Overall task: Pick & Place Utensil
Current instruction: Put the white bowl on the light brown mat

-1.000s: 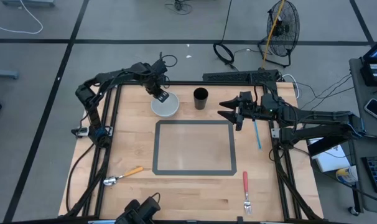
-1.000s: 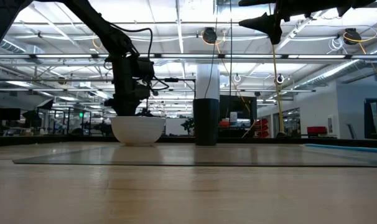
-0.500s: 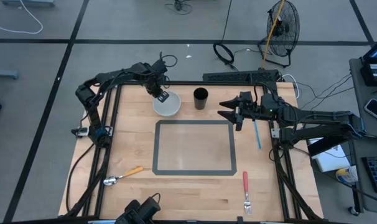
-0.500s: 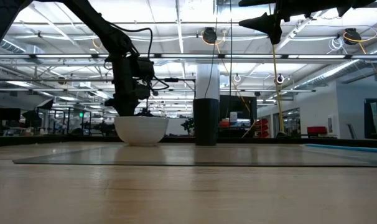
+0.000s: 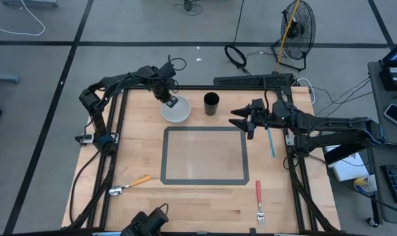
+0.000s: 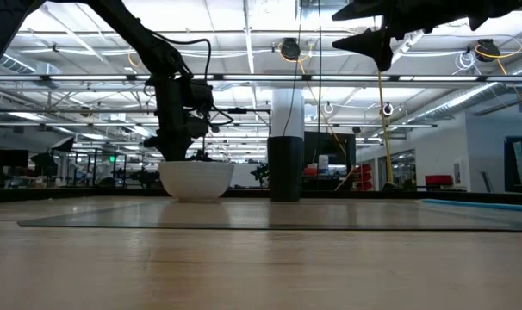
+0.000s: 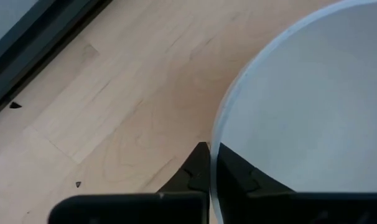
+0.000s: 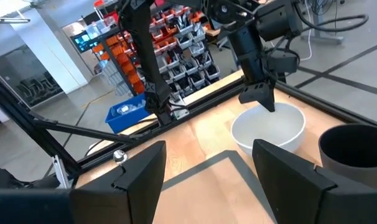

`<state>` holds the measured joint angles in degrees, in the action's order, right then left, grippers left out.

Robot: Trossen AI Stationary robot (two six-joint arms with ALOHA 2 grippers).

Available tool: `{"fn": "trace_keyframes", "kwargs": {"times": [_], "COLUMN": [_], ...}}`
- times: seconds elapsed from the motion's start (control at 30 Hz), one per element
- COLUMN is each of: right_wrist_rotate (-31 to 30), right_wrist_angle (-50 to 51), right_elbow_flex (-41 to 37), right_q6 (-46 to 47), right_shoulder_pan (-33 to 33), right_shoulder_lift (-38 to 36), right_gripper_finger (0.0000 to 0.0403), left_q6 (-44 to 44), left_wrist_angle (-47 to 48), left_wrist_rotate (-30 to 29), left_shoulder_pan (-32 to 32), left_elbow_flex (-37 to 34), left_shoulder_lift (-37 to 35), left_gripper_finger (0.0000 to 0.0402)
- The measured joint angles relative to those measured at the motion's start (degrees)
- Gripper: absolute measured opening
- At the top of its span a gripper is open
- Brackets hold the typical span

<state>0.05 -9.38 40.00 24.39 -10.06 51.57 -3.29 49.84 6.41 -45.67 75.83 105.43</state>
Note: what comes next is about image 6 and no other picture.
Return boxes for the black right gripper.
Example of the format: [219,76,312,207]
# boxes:
[331,0,475,73]

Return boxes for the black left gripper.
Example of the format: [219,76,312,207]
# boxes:
[143,75,215,164]

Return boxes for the white bowl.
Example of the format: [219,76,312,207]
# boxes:
[158,160,235,202]

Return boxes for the black cup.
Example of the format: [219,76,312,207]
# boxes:
[267,136,305,203]

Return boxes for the dark potted plant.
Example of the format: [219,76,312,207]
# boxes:
[250,162,270,189]

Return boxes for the white building pillar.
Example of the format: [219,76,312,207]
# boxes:
[270,88,306,139]

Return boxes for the black tilted screen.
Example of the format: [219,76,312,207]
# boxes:
[49,136,76,152]

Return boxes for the black hooded lamp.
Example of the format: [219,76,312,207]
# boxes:
[30,152,59,177]

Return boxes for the red storage bins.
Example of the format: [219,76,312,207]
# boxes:
[353,163,374,192]

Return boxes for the red box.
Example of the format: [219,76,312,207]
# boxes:
[424,174,454,187]

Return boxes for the small black monitor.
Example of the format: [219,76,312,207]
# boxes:
[0,149,29,168]

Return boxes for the black camera gantry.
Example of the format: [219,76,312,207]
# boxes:
[208,107,273,140]

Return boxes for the black ceiling cable reel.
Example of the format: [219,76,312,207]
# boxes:
[475,38,502,64]
[279,37,302,62]

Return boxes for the black hanging cable with coil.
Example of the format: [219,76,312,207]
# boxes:
[316,0,323,190]

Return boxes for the yellow hanging cable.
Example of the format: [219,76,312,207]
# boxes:
[376,71,396,187]

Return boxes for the long overhead light rail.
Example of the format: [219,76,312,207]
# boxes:
[0,73,522,84]

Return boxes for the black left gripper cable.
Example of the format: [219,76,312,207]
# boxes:
[146,29,214,83]

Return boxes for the black table frame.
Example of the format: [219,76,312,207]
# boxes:
[0,185,522,207]

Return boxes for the dark wall screen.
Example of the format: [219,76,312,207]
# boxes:
[503,136,522,194]

